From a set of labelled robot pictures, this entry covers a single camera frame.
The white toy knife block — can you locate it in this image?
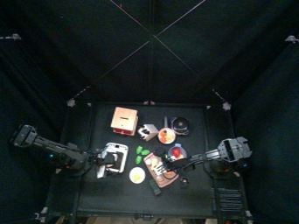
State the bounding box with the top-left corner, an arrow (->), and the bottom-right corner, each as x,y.
136,123 -> 160,142

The black round toy pot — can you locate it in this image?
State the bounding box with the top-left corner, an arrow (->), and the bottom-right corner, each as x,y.
170,116 -> 192,136

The wooden toy box red base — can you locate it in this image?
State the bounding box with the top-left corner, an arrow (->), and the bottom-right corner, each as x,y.
110,106 -> 140,137

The white printed label sheet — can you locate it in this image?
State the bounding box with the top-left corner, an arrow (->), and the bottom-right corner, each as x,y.
216,187 -> 246,213

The black toy knife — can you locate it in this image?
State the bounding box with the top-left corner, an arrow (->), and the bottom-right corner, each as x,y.
148,178 -> 164,196

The brown wooden cutting board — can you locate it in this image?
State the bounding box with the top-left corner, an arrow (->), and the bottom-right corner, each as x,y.
143,151 -> 182,189

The pale toy food piece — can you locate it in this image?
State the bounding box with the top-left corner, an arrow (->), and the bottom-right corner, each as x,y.
144,157 -> 162,168

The white round plate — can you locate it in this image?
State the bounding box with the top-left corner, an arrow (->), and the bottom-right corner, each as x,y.
128,166 -> 147,185

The white toy tray appliance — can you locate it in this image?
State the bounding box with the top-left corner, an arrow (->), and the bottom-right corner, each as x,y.
102,142 -> 130,174

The clear blue toy bowl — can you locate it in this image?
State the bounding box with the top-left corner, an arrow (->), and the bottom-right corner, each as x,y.
167,143 -> 188,162

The grey toy frying pan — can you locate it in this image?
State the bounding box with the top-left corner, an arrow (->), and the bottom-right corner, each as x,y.
156,116 -> 178,145

